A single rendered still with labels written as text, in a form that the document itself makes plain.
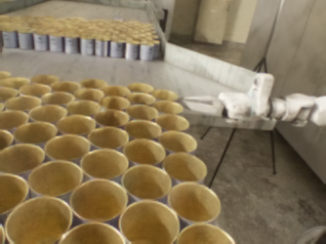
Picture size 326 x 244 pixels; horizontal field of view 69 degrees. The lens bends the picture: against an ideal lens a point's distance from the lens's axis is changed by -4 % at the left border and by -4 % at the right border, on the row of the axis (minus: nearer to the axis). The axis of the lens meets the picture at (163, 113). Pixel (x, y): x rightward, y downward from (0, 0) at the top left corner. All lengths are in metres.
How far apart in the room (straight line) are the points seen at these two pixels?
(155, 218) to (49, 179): 0.16
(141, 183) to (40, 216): 0.15
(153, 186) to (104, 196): 0.08
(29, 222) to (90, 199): 0.08
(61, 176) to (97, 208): 0.07
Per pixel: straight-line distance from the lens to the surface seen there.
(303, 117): 0.80
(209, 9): 7.04
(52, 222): 0.36
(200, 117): 0.82
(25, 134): 0.49
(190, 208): 0.39
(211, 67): 1.13
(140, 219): 0.35
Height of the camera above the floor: 1.44
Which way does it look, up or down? 28 degrees down
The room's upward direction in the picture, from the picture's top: 9 degrees clockwise
